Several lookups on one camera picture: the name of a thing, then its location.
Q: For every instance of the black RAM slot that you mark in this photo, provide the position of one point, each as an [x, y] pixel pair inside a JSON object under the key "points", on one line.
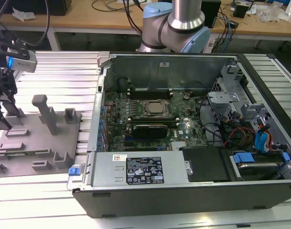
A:
{"points": [[128, 90], [173, 124], [150, 97], [154, 117], [150, 93], [154, 120]]}

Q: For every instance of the grey parts rack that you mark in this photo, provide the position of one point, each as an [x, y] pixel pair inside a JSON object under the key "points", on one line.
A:
{"points": [[40, 140]]}

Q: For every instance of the white crumpled paper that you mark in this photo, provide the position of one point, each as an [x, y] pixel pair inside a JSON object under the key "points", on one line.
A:
{"points": [[23, 14]]}

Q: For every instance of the black equipment box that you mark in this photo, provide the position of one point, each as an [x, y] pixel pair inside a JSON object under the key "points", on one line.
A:
{"points": [[40, 7]]}

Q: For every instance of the blue case latch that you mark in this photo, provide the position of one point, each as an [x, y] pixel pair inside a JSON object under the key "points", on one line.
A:
{"points": [[73, 172]]}

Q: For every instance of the wooden desk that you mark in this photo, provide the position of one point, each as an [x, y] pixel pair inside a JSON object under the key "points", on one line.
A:
{"points": [[88, 21]]}

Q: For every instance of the silver power supply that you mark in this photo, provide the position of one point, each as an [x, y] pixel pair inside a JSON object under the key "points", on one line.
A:
{"points": [[104, 171]]}

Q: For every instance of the CPU socket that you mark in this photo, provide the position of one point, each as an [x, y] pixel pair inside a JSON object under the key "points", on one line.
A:
{"points": [[143, 101]]}

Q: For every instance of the black graphics card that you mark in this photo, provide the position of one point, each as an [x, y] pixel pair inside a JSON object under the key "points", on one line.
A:
{"points": [[150, 132]]}

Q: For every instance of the silver CPU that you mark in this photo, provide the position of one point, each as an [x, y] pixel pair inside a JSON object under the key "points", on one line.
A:
{"points": [[156, 107]]}

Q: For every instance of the small white barcode sticker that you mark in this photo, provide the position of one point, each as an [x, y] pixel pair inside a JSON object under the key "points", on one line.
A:
{"points": [[164, 64]]}

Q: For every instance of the silver coin battery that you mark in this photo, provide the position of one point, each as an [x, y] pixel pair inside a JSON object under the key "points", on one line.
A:
{"points": [[186, 96]]}

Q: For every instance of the silver finned heatsink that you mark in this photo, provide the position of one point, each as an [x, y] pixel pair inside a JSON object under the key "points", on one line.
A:
{"points": [[179, 145]]}

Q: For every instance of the green motherboard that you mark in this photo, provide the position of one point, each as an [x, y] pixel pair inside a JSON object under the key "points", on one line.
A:
{"points": [[190, 133]]}

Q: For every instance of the black PC case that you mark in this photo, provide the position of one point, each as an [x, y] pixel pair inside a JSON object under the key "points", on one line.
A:
{"points": [[183, 202]]}

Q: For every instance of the silver metal drive cage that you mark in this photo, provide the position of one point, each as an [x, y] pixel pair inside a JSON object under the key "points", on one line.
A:
{"points": [[221, 97]]}

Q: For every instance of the black plastic drive cover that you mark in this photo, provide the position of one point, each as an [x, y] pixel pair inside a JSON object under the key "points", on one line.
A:
{"points": [[207, 164]]}

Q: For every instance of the black speaker box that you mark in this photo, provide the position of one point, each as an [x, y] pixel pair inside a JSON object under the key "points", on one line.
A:
{"points": [[213, 12]]}

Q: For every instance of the small dark adapter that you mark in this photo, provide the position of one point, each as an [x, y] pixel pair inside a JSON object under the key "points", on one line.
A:
{"points": [[233, 24]]}

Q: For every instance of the small black device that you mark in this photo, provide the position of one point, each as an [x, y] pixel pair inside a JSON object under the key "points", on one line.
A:
{"points": [[240, 11]]}

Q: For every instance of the blue disk carrier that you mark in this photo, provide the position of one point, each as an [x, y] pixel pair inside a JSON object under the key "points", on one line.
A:
{"points": [[243, 158]]}

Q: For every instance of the silver hard disk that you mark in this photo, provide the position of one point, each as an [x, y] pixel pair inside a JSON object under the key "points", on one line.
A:
{"points": [[255, 168]]}

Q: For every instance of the clear plastic bags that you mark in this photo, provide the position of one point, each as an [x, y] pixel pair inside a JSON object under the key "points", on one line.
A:
{"points": [[272, 12]]}

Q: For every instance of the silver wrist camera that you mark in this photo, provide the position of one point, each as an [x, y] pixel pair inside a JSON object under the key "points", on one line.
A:
{"points": [[23, 63]]}

